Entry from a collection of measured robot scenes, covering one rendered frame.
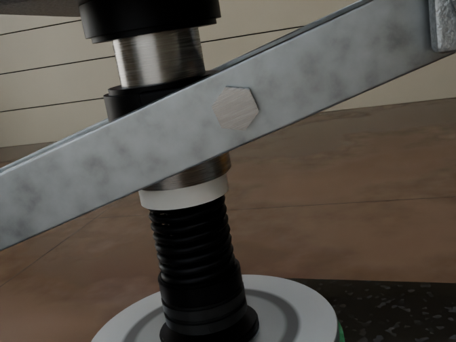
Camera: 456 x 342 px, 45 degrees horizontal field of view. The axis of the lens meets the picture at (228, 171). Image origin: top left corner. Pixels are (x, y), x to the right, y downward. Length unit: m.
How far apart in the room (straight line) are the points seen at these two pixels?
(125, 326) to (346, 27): 0.32
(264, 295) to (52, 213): 0.22
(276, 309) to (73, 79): 7.14
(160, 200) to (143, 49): 0.11
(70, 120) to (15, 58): 1.09
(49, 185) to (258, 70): 0.16
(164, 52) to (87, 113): 7.17
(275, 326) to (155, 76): 0.23
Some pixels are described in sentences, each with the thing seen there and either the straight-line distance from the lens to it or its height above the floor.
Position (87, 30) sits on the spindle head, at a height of 1.09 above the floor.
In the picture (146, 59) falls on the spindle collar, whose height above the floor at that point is 1.06.
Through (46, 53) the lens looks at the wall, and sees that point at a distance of 7.73.
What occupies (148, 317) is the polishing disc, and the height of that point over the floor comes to 0.83.
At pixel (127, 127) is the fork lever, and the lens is 0.37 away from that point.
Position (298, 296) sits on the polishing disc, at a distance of 0.51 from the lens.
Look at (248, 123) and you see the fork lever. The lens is 0.35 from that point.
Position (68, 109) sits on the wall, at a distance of 7.68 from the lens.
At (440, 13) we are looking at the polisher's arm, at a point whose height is 1.06.
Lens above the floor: 1.07
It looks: 14 degrees down
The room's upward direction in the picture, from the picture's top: 9 degrees counter-clockwise
